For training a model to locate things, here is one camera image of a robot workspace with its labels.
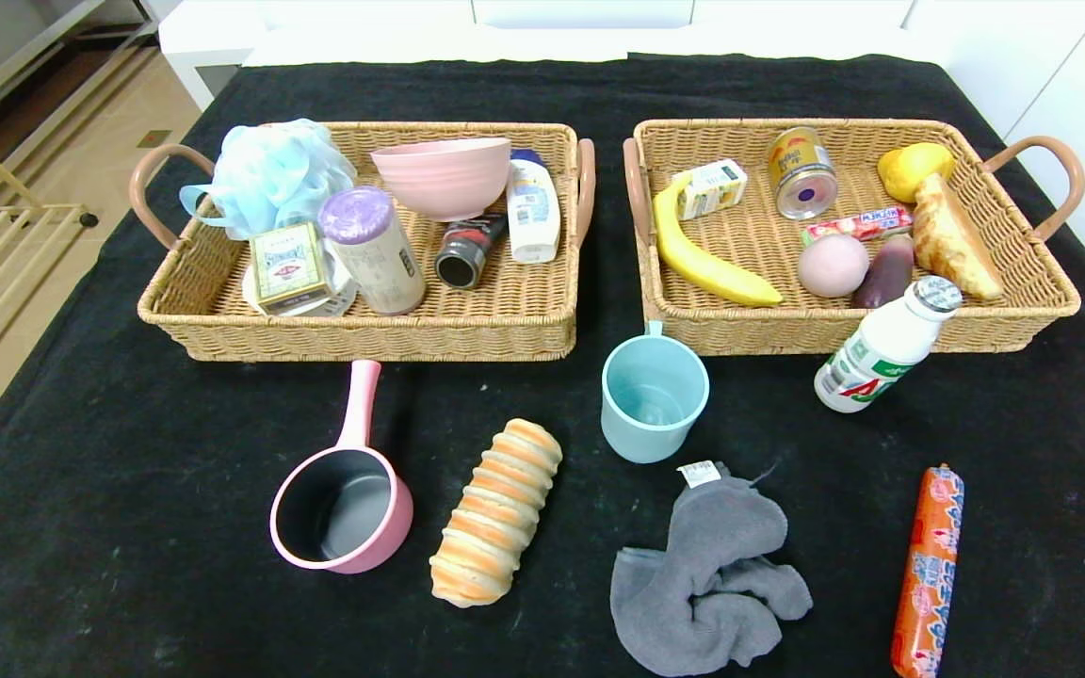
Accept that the black and red tube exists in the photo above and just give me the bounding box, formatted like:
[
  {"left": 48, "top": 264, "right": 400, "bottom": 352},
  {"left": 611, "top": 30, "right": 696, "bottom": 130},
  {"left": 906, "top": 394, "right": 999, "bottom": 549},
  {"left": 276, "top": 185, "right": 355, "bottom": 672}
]
[{"left": 433, "top": 213, "right": 510, "bottom": 290}]

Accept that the white plastic packet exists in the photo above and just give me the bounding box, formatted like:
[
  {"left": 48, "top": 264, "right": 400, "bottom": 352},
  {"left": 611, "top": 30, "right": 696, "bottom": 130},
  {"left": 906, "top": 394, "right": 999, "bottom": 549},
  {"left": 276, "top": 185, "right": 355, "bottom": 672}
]
[{"left": 241, "top": 264, "right": 360, "bottom": 318}]

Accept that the white lotion tube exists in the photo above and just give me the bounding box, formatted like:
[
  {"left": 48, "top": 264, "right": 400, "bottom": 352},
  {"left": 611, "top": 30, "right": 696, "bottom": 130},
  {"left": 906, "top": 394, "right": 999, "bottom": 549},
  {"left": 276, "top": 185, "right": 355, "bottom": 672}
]
[{"left": 506, "top": 149, "right": 563, "bottom": 265}]

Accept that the wicker basket with brown handles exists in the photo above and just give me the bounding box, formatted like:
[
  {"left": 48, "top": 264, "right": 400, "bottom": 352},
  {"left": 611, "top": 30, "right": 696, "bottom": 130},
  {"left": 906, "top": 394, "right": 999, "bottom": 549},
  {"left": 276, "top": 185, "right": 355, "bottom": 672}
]
[
  {"left": 623, "top": 117, "right": 1085, "bottom": 357},
  {"left": 128, "top": 121, "right": 597, "bottom": 363}
]

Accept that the pink wrapped candy bar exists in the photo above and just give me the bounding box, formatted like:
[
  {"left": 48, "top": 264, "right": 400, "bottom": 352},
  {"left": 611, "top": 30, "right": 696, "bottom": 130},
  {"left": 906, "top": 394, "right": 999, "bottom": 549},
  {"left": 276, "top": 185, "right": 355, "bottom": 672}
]
[{"left": 801, "top": 206, "right": 914, "bottom": 248}]

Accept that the light blue mug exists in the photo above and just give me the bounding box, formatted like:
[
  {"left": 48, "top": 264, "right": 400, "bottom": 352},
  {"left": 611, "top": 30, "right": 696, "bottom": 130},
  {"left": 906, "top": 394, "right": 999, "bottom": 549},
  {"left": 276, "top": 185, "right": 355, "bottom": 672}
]
[{"left": 600, "top": 319, "right": 711, "bottom": 464}]

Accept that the orange sausage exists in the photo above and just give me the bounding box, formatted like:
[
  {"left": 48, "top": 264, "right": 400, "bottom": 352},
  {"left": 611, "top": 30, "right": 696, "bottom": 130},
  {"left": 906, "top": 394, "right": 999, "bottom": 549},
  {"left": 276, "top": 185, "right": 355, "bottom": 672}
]
[{"left": 890, "top": 463, "right": 966, "bottom": 678}]

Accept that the gold drink can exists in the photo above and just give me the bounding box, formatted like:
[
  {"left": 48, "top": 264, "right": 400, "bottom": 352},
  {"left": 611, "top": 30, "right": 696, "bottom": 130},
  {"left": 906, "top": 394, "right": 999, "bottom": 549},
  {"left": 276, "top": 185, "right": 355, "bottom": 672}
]
[{"left": 767, "top": 126, "right": 840, "bottom": 221}]

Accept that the light blue bath loofah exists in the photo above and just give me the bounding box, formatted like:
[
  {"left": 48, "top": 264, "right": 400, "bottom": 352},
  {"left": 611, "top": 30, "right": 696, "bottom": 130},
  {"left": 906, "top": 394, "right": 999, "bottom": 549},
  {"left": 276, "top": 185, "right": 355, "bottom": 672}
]
[{"left": 178, "top": 118, "right": 358, "bottom": 241}]

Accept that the pink ribbed bowl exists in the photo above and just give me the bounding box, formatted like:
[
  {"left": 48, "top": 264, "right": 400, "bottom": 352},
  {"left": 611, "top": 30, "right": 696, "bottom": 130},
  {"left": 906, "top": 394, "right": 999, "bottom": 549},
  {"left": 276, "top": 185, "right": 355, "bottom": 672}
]
[{"left": 370, "top": 137, "right": 513, "bottom": 223}]

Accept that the purple eggplant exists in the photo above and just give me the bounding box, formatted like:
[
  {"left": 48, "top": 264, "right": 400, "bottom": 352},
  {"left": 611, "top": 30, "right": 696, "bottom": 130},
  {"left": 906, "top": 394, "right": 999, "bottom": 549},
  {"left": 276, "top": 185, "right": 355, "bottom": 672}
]
[{"left": 851, "top": 234, "right": 915, "bottom": 310}]

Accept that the grey towel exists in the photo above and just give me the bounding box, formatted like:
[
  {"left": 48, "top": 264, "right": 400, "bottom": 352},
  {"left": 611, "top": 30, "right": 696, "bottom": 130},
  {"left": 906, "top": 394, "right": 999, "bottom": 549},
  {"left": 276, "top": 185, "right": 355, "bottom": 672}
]
[{"left": 609, "top": 460, "right": 815, "bottom": 678}]

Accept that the pink egg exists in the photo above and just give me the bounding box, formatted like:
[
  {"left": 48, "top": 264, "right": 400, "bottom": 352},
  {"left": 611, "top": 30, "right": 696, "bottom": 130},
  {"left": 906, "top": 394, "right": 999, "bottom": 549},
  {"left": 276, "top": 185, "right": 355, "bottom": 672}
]
[{"left": 796, "top": 234, "right": 871, "bottom": 299}]

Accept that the green and white soap box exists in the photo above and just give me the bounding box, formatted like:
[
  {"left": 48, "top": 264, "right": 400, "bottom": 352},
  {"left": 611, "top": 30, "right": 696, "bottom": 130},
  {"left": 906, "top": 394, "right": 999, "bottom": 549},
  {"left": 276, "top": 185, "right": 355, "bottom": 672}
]
[{"left": 249, "top": 221, "right": 334, "bottom": 316}]

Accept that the beige wheeled rack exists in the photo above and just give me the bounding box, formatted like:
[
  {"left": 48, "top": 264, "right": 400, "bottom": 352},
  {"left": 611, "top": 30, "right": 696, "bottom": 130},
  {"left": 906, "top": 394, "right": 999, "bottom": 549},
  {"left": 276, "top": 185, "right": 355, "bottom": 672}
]
[{"left": 0, "top": 108, "right": 99, "bottom": 396}]

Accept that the yellow banana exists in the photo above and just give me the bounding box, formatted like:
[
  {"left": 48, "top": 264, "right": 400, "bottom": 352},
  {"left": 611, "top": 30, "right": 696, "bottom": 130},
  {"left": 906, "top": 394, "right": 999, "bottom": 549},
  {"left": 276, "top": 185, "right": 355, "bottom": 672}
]
[{"left": 652, "top": 169, "right": 785, "bottom": 308}]

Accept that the white drink bottle green label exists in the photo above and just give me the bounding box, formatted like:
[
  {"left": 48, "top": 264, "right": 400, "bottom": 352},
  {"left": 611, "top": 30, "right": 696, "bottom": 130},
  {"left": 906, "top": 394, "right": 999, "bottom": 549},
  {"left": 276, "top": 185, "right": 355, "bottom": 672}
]
[{"left": 813, "top": 276, "right": 964, "bottom": 414}]

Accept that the beige canister with purple lid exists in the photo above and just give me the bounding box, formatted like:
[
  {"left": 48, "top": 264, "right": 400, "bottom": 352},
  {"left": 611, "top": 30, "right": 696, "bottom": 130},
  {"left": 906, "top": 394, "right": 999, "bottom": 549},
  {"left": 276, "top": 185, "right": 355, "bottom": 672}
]
[{"left": 317, "top": 186, "right": 428, "bottom": 316}]

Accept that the golden croissant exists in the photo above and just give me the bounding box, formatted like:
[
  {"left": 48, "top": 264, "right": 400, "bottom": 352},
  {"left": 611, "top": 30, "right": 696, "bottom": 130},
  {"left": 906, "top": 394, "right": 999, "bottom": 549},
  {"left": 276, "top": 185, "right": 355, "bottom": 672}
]
[{"left": 911, "top": 172, "right": 1005, "bottom": 302}]

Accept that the pink saucepan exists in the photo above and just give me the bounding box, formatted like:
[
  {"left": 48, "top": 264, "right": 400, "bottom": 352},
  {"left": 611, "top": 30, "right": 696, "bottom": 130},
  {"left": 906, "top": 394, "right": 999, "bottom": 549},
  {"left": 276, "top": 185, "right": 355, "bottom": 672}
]
[{"left": 269, "top": 359, "right": 414, "bottom": 575}]

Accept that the striped bread roll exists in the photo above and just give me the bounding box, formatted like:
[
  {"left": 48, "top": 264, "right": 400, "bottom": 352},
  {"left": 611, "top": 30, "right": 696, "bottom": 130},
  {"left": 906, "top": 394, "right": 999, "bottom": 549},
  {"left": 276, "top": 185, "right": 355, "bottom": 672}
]
[{"left": 429, "top": 418, "right": 564, "bottom": 609}]

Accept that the yellow lemon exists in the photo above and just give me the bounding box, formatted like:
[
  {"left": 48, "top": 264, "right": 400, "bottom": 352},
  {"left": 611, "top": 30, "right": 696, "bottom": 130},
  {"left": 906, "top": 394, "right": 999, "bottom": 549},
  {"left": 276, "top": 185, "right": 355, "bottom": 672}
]
[{"left": 877, "top": 141, "right": 957, "bottom": 204}]

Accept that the small white yellow carton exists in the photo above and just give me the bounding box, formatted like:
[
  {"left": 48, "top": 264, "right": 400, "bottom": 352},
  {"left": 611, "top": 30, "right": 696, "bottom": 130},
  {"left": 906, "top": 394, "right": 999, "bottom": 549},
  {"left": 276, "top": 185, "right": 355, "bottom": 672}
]
[{"left": 674, "top": 158, "right": 750, "bottom": 221}]

